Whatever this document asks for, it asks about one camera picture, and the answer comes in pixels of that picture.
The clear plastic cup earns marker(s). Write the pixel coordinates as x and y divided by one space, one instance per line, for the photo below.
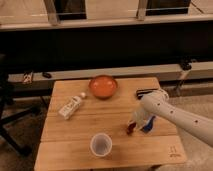
101 145

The orange bowl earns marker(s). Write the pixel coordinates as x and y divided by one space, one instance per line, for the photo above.
103 86

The black clamp with stand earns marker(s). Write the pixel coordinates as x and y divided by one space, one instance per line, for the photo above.
186 67

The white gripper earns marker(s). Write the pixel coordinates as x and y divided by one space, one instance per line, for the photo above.
141 117

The striped clamp on ledge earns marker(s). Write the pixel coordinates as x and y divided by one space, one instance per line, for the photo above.
28 77

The black rectangular case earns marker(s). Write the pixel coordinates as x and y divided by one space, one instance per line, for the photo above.
141 92

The white plastic bottle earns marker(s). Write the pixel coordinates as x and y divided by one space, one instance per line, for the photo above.
71 107

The small black object on ledge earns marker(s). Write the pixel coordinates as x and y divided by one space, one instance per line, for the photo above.
46 75

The red pepper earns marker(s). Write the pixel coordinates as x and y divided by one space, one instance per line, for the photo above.
130 128

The wooden table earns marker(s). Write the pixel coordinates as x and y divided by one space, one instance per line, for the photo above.
65 144

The blue sponge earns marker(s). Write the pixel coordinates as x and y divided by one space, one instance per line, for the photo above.
148 127

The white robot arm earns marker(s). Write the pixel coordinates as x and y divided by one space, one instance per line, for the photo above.
155 102

